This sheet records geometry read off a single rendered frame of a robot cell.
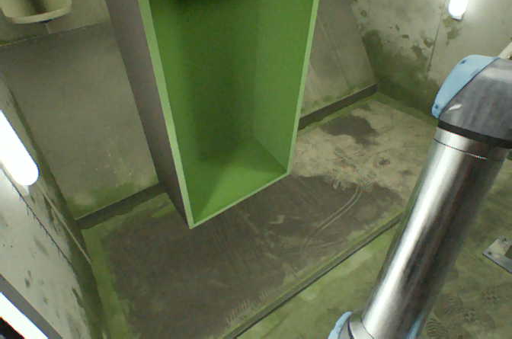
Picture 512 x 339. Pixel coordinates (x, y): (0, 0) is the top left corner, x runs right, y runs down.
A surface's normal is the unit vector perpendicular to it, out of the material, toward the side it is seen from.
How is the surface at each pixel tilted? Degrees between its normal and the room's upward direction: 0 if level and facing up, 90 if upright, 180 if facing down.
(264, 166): 12
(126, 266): 0
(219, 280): 0
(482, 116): 63
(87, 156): 57
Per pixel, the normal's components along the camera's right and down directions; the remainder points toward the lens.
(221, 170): 0.03, -0.69
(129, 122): 0.41, -0.04
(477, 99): -0.69, 0.09
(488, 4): -0.84, 0.39
